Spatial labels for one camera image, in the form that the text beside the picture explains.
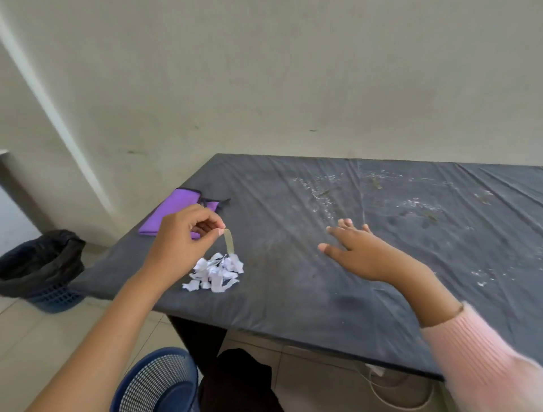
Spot dark grey covered table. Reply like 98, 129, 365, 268
70, 153, 543, 381

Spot gathered paper scraps pile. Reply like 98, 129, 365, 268
182, 252, 245, 294

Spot blue mesh waste basket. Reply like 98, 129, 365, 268
110, 347, 199, 412

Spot blue plastic waste basket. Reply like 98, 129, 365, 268
21, 278, 85, 314

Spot black garbage bag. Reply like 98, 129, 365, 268
0, 229, 87, 298

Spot person's right hand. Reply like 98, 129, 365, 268
318, 218, 425, 286

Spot person's black trousers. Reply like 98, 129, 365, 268
198, 349, 284, 412

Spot person's right forearm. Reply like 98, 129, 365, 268
400, 263, 543, 412

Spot white wall conduit strip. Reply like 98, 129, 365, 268
0, 16, 118, 217

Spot white cabinet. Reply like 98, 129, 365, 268
0, 148, 43, 258

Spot person's left hand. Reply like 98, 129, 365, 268
137, 204, 226, 294

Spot white cable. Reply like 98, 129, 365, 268
352, 360, 436, 411

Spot purple cloth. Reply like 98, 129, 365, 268
138, 188, 231, 241

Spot person's left forearm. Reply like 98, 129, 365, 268
25, 271, 164, 412

